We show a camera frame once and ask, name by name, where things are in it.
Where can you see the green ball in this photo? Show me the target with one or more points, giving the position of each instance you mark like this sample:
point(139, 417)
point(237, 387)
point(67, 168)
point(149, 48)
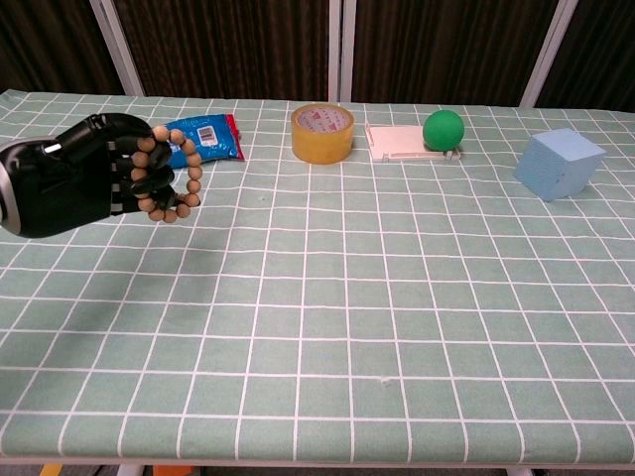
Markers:
point(443, 130)

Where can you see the blue snack bag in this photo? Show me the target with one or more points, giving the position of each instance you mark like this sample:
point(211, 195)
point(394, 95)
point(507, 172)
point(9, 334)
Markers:
point(218, 136)

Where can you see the orange object under table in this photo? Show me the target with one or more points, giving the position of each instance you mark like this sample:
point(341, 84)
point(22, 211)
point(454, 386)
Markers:
point(166, 471)

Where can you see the pink flat stand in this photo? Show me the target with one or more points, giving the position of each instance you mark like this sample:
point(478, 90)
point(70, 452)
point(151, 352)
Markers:
point(397, 141)

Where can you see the green checkered tablecloth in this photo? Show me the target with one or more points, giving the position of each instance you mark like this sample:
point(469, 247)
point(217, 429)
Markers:
point(347, 297)

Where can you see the white slanted frame post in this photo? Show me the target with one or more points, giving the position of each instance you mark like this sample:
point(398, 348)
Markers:
point(548, 54)
point(119, 54)

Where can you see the light blue foam cube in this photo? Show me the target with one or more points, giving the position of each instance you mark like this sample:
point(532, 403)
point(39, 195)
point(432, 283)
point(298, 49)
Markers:
point(555, 163)

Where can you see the yellow packing tape roll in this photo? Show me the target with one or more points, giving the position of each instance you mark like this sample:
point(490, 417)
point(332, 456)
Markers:
point(322, 144)

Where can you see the yellow object under table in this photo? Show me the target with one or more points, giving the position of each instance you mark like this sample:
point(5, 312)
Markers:
point(51, 470)

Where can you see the silver and black left robot hand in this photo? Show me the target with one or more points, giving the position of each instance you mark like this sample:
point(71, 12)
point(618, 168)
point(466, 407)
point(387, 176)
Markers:
point(64, 188)

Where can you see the dark brown curtain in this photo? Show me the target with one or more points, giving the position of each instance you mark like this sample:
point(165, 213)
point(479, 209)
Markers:
point(223, 49)

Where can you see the white vertical frame post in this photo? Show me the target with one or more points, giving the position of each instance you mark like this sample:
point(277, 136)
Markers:
point(342, 49)

